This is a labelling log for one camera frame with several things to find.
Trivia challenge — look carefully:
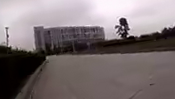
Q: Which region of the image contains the large grey multistorey building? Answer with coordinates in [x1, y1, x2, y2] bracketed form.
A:
[31, 15, 108, 57]

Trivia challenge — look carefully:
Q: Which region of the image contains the grey concrete road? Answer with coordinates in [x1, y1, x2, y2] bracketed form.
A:
[7, 35, 175, 99]

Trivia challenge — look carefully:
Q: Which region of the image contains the tall dark tree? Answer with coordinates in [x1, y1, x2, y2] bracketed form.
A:
[113, 16, 132, 41]

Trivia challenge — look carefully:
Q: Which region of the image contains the grass strip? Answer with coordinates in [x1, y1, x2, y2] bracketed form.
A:
[75, 35, 175, 69]

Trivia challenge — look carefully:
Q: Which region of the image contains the distant row of trees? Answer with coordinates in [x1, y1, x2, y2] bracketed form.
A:
[87, 22, 175, 52]

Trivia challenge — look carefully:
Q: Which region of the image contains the pale tall tower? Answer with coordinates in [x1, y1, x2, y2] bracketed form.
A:
[2, 26, 13, 48]

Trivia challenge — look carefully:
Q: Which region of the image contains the dark trimmed hedge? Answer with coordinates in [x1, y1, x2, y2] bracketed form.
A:
[0, 30, 54, 99]

